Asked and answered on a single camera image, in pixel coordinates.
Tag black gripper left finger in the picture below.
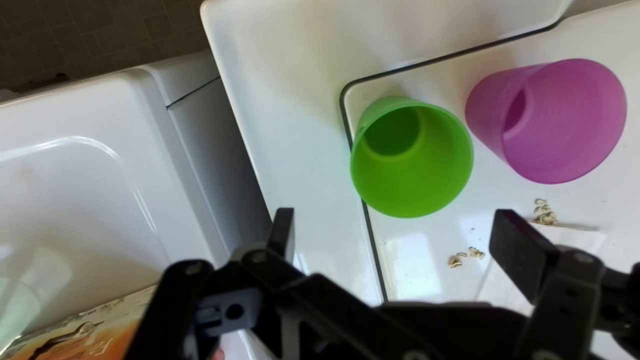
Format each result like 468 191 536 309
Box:
124 206 386 360

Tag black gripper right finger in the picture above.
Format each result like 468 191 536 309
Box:
489 209 640 360

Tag green plastic cup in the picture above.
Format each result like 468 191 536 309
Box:
348 96 477 220

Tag scattered brown crumbs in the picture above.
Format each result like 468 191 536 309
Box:
530 197 561 229
446 244 489 270

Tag purple plastic cup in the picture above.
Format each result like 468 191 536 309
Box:
464 57 630 186

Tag white washing machine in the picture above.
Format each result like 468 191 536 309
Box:
198 0 640 360

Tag small orange Kirkland box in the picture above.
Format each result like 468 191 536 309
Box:
0 285 160 360

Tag white sink basin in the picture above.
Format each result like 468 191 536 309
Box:
0 50 270 345

